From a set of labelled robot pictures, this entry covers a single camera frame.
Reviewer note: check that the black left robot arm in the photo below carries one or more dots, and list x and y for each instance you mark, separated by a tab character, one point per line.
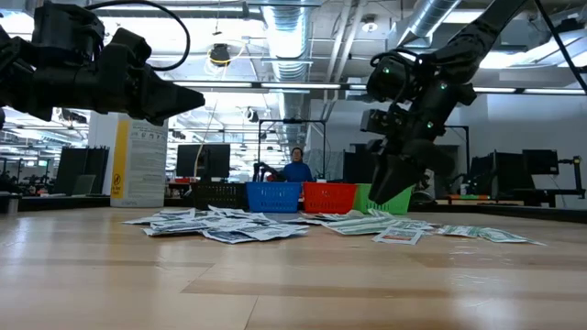
64	27

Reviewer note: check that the green plastic basket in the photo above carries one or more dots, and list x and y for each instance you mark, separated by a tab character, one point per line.
362	201

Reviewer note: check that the silver spiral ceiling duct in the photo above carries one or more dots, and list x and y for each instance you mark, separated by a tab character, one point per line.
431	16

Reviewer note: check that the black plastic basket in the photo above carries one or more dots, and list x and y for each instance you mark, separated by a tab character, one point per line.
220	196

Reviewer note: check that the small white bottle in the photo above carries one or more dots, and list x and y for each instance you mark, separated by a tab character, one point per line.
464	190

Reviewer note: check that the blue print antiseptic packet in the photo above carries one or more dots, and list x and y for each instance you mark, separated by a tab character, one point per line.
179	226
229	212
156	232
176	212
273	233
227	236
259	218
140	221

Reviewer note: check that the long ceiling light strip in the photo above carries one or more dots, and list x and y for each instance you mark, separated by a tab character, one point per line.
527	91

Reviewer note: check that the orange and green bar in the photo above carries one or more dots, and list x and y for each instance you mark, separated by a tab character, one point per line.
468	197

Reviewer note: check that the blue plastic basket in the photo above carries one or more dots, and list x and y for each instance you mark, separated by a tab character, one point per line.
273	197

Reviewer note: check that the person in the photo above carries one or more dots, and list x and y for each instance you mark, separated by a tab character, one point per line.
297	173

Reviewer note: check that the black ceiling-hung device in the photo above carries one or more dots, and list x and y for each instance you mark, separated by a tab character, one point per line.
220	54

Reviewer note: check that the black upright panel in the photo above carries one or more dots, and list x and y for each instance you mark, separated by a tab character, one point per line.
73	169

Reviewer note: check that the black clamp stand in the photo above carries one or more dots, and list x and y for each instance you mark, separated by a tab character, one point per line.
577	179

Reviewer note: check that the white wipes canister yellow label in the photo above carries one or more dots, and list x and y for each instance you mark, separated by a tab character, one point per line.
142	169

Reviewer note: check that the small grey container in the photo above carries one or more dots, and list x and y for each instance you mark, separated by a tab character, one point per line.
9	204

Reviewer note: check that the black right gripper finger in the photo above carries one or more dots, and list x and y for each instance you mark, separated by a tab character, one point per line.
403	176
380	179

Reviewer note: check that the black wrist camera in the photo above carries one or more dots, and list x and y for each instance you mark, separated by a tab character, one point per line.
130	46
373	121

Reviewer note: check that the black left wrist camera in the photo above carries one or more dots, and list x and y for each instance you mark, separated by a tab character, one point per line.
130	46

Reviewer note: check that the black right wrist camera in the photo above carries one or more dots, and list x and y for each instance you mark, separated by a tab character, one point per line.
373	121

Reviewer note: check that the silver corrugated ceiling duct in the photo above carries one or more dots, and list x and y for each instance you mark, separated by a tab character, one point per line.
286	36

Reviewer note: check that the background black robot arm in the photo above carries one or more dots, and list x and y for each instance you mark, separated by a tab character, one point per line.
263	172

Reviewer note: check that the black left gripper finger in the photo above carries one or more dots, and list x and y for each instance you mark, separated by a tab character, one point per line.
152	120
169	98

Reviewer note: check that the black equipment cabinet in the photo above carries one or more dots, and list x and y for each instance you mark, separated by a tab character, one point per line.
355	165

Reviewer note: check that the red plastic basket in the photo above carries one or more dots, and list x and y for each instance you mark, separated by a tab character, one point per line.
329	198

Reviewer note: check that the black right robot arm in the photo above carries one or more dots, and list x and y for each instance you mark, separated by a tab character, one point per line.
477	36

